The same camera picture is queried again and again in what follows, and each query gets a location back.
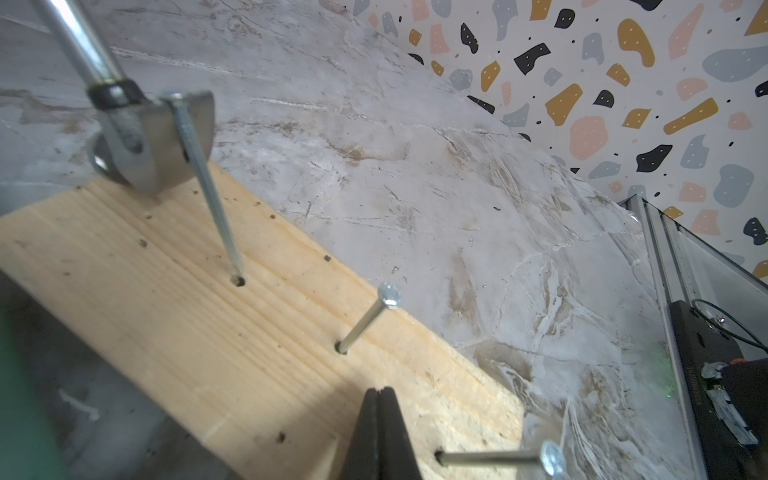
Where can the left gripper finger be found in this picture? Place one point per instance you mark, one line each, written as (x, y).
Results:
(380, 448)

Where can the steel nail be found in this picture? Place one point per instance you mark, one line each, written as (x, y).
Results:
(207, 186)
(388, 298)
(549, 457)

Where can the wooden plank block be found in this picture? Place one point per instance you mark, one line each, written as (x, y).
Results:
(251, 371)

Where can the aluminium rail frame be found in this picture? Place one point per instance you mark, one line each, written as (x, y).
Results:
(715, 317)

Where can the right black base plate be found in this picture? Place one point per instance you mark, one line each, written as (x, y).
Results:
(727, 394)

